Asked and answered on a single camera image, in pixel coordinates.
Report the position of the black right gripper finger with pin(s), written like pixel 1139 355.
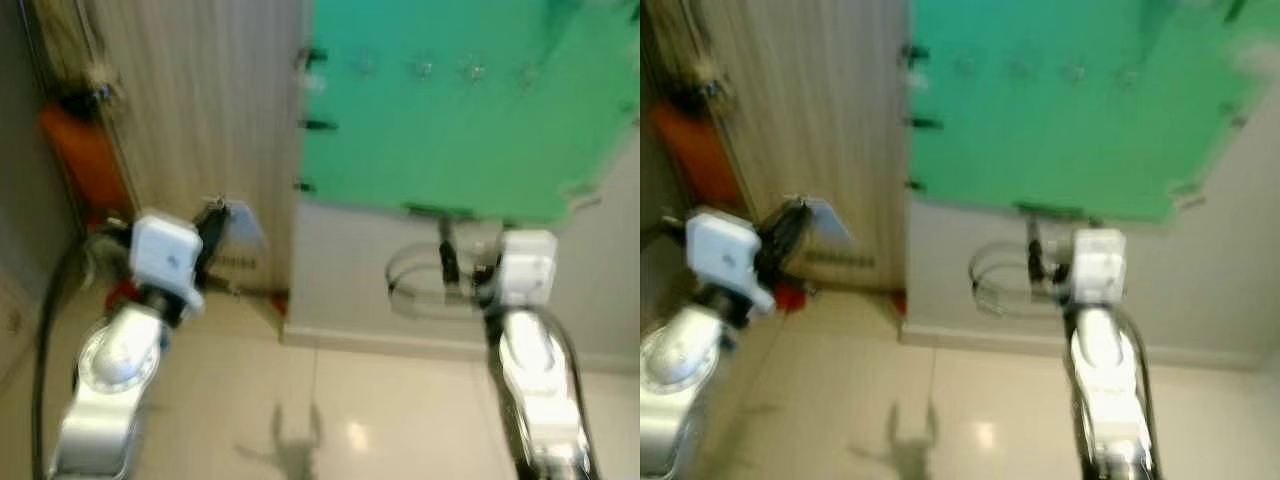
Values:
pixel 1036 255
pixel 449 260

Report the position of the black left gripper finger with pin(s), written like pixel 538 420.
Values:
pixel 798 212
pixel 216 212

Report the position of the grey key tag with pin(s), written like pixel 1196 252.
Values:
pixel 828 218
pixel 245 226

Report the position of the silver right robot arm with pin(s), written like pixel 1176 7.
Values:
pixel 1105 390
pixel 538 390

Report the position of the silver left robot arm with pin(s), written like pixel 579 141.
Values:
pixel 680 380
pixel 115 390

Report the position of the red object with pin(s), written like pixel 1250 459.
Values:
pixel 790 297
pixel 122 294

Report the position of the wide black board clip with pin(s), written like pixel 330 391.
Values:
pixel 440 210
pixel 1050 210

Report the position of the small red door stop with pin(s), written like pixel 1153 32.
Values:
pixel 898 301
pixel 281 303

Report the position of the light wooden door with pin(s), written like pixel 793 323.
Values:
pixel 200 120
pixel 810 110

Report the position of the orange object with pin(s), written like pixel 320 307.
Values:
pixel 695 155
pixel 85 160

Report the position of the black object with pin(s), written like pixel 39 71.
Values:
pixel 80 103
pixel 690 98

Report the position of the olive patterned cloth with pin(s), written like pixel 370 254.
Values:
pixel 680 38
pixel 65 40

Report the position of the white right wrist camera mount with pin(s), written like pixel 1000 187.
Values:
pixel 527 265
pixel 1098 262

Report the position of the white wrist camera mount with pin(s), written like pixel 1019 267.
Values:
pixel 1098 262
pixel 527 265
pixel 725 250
pixel 165 250

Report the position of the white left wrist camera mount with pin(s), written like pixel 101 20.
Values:
pixel 165 250
pixel 725 250

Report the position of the green wall board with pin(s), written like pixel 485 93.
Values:
pixel 460 120
pixel 1060 120

